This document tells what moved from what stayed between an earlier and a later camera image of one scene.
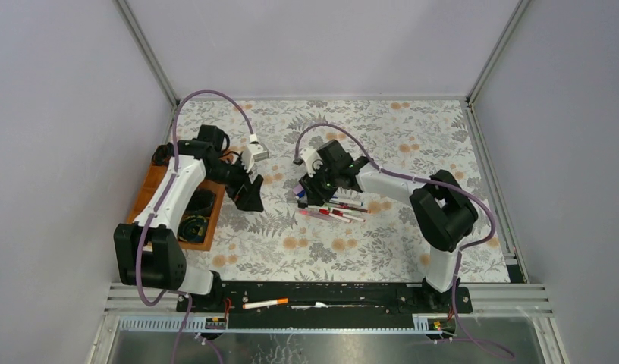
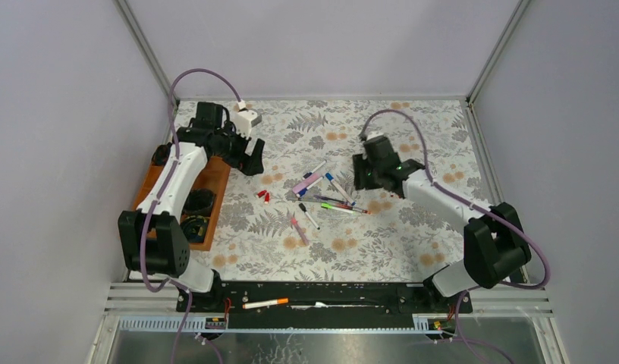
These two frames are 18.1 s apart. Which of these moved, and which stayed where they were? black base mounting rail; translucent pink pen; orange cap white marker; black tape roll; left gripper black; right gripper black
Moved: left gripper black; right gripper black; translucent pink pen
Stayed: black tape roll; black base mounting rail; orange cap white marker
